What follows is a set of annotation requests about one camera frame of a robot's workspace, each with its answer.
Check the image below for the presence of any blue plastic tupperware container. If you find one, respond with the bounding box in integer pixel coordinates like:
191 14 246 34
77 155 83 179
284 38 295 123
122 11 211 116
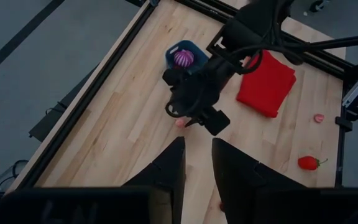
165 39 210 75

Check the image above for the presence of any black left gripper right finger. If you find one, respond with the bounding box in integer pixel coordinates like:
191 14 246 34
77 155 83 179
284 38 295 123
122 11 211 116
211 137 306 224

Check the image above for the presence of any black coiled cable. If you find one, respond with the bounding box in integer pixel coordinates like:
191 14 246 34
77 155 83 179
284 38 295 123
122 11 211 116
0 159 29 194

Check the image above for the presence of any chair leg with caster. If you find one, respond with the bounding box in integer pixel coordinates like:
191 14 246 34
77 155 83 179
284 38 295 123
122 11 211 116
309 0 329 13

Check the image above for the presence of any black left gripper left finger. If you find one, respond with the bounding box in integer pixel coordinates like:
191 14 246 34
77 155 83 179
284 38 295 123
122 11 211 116
121 136 187 224

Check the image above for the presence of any red chili pepper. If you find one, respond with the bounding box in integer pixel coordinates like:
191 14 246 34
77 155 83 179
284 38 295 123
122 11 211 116
297 155 329 171

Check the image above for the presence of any black table foot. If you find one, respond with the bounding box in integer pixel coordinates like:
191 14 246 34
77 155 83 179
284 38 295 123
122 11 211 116
28 63 101 143

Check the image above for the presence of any purple striped toy onion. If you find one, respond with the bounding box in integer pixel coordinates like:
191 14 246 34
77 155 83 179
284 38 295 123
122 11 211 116
173 49 195 69

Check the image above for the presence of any red folded cloth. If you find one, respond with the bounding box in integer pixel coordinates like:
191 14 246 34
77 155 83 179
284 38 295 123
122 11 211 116
236 49 297 119

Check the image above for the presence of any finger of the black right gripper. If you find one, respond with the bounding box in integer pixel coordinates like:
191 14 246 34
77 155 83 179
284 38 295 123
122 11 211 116
185 115 206 128

